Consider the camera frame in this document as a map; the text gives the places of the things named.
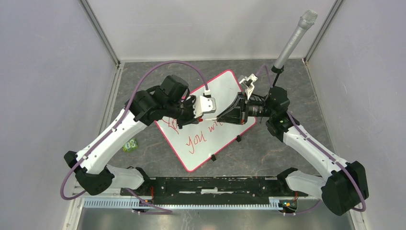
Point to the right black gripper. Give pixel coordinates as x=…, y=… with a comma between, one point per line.
x=232, y=114

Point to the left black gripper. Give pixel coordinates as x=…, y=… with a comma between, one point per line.
x=191, y=119

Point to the white board with pink rim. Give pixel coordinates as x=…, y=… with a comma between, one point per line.
x=194, y=144

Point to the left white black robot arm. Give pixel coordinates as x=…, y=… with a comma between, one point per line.
x=169, y=99

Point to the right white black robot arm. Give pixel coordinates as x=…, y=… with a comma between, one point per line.
x=341, y=185

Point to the black microphone tripod stand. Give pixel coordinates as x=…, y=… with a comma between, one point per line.
x=278, y=72

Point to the small green eraser toy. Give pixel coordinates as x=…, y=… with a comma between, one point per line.
x=130, y=145

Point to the silver microphone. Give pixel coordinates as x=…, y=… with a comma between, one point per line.
x=306, y=21

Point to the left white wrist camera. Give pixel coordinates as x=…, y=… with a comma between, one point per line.
x=204, y=105

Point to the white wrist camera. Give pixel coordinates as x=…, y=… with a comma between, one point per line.
x=204, y=105
x=248, y=84

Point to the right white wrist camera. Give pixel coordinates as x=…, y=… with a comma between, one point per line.
x=248, y=84

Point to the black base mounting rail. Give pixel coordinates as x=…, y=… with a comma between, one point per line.
x=226, y=190

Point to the white slotted cable duct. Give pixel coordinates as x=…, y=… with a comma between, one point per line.
x=133, y=203

